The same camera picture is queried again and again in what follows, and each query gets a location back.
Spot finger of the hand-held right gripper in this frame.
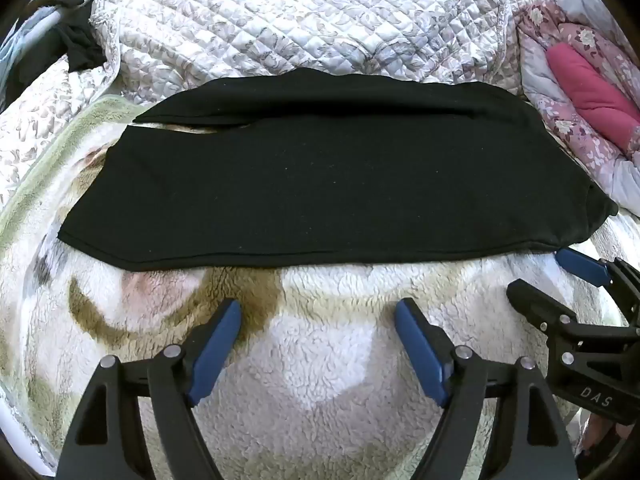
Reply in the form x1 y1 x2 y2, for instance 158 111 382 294
554 247 640 311
506 280 640 357

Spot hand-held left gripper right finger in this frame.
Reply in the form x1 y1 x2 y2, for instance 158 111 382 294
394 297 581 480

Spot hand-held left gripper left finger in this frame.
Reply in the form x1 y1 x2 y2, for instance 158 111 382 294
55 298 244 480

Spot black pants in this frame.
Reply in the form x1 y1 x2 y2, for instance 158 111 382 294
57 67 620 272

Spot printed fleece blanket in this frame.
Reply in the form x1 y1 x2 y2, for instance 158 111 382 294
0 95 632 477

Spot pink cloth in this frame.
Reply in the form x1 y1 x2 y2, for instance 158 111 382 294
546 44 640 156

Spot pink floral comforter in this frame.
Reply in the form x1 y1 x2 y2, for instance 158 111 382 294
515 0 640 211

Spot dark clothing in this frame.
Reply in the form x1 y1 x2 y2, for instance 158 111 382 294
15 0 107 92

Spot white quilted bedspread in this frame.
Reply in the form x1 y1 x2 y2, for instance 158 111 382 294
0 0 532 196

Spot light blue cloth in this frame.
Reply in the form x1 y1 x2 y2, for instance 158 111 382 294
0 25 32 106

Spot white bar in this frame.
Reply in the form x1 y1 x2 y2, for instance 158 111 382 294
30 0 101 36

